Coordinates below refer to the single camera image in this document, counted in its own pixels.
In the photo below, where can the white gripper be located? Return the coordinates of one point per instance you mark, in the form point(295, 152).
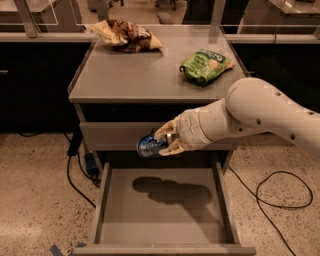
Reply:
point(188, 129)

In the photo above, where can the blue pepsi can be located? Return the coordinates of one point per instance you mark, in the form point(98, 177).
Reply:
point(149, 147)

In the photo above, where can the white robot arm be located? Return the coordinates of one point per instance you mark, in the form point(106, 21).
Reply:
point(251, 106)

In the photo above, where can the grey drawer cabinet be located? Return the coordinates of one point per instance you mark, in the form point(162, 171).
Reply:
point(113, 86)

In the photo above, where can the open grey middle drawer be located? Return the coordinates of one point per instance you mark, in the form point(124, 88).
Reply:
point(163, 212)

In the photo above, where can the closed grey top drawer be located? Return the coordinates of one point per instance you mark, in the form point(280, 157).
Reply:
point(116, 136)

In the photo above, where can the green chip bag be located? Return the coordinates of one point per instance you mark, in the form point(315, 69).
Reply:
point(204, 65)

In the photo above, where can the blue power adapter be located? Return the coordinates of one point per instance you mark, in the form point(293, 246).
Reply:
point(91, 166)

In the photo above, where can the brown yellow chip bag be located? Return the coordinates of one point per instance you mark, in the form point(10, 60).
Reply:
point(126, 36)

